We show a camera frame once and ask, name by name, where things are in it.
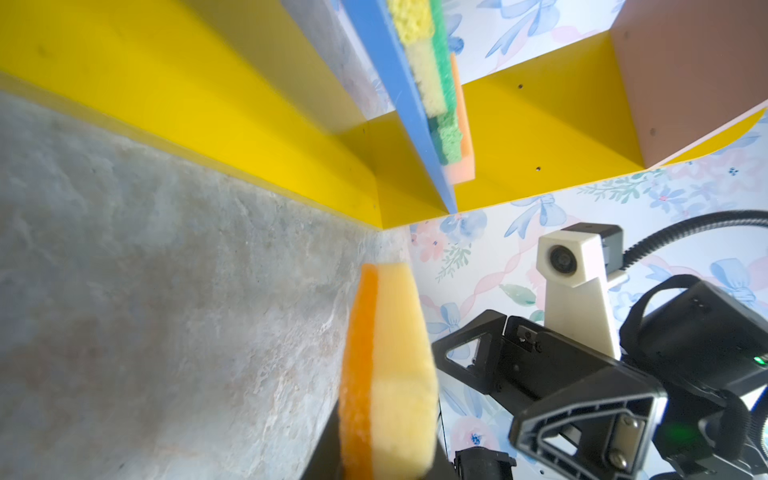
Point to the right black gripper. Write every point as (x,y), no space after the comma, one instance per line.
(677,387)

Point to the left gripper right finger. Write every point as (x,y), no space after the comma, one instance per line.
(442,468)

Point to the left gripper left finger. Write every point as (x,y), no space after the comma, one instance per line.
(336,455)

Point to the pale yellow sponge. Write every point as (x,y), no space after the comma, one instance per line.
(388,396)

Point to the orange pink sponge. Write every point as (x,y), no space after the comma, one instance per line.
(464,170)

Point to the light green sponge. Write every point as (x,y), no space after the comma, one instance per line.
(447,137)

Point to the dark green sponge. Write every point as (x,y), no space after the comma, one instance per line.
(431,69)

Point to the bright yellow sponge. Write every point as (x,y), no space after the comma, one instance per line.
(412,20)

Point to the yellow shelf pink blue boards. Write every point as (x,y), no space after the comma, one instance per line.
(316,100)

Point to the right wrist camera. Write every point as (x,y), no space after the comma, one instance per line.
(580,264)

